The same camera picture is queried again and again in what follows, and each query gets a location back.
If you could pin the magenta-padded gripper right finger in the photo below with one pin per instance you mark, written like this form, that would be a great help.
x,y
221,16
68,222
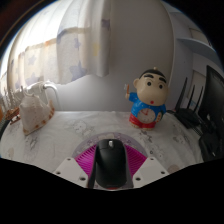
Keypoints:
x,y
150,169

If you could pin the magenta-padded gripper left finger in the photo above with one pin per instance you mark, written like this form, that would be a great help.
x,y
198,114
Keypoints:
x,y
71,169

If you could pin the black computer mouse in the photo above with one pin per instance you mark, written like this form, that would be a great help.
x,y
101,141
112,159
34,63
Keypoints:
x,y
111,163

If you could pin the white printed tablecloth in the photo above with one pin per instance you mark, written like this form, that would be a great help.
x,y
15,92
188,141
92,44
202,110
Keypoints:
x,y
83,125

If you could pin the black router with antennas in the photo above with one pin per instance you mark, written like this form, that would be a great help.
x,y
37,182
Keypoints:
x,y
186,116

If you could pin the large white conch shell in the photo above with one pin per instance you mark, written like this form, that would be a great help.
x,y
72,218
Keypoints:
x,y
35,115

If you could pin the cartoon boy figure clock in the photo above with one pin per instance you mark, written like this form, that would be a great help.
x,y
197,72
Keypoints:
x,y
148,100

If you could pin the black computer monitor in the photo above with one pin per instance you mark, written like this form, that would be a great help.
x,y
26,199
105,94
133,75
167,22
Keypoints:
x,y
215,100

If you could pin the white star-print curtain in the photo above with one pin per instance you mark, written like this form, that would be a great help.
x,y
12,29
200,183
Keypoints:
x,y
66,43

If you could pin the white wall shelf unit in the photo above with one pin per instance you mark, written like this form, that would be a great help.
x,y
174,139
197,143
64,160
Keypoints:
x,y
193,43

